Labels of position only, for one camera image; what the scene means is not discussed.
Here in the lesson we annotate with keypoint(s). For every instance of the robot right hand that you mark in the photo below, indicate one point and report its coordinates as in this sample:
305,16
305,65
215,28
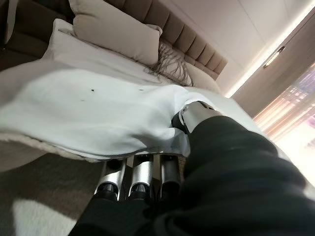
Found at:
233,184

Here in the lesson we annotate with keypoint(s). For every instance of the white duvet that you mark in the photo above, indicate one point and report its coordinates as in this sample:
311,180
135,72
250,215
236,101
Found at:
86,110

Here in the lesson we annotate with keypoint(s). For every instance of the white bed sheet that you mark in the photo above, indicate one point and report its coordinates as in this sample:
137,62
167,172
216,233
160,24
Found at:
73,54

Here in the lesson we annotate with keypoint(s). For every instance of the beige window curtain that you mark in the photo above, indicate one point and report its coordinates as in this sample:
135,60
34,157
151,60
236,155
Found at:
283,105

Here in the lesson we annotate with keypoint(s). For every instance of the metal light fixture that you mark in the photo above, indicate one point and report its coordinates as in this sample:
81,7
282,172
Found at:
274,56

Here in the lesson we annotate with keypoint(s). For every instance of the grey knitted fringed cushion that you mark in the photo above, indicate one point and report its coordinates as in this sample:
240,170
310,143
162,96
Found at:
172,64

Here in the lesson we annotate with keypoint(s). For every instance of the brown tufted headboard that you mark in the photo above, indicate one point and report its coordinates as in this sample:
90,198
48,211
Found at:
192,41

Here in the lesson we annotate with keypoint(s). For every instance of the large beige pillow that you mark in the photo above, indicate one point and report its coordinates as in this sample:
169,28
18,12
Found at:
115,32

